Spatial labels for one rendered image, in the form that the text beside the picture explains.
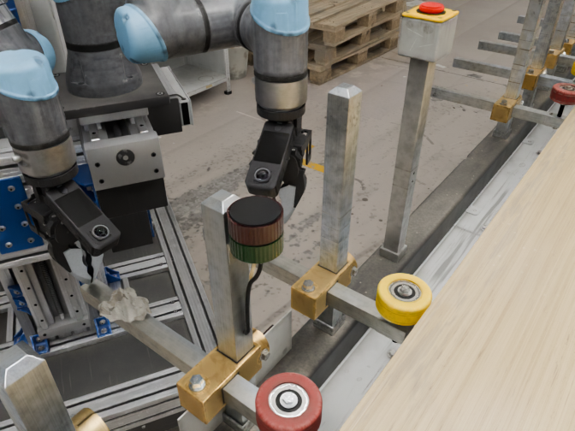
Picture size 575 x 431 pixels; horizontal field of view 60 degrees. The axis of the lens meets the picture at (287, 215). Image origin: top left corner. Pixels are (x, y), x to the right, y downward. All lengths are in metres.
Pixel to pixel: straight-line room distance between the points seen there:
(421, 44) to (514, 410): 0.56
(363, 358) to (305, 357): 0.16
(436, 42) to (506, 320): 0.44
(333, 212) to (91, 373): 1.03
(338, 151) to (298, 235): 1.61
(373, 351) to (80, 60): 0.81
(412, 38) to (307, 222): 1.61
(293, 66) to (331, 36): 3.16
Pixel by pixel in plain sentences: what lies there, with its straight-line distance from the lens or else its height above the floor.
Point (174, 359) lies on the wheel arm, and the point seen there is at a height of 0.85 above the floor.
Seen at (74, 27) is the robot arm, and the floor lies 1.17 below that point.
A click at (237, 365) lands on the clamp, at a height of 0.87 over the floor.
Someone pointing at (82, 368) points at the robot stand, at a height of 0.21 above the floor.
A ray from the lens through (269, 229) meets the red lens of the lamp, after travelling 0.51.
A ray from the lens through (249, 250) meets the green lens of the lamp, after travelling 0.53.
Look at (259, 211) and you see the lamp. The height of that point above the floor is 1.13.
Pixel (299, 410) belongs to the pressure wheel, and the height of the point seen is 0.90.
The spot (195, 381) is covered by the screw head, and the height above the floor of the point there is 0.88.
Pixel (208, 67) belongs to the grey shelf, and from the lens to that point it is 3.92.
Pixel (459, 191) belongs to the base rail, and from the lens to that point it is 1.42.
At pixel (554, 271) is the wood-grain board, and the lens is 0.89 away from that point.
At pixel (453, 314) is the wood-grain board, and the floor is 0.90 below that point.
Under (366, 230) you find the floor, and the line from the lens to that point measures 2.39.
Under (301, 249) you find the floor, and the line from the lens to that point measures 2.25.
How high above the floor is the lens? 1.43
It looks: 36 degrees down
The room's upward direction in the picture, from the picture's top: straight up
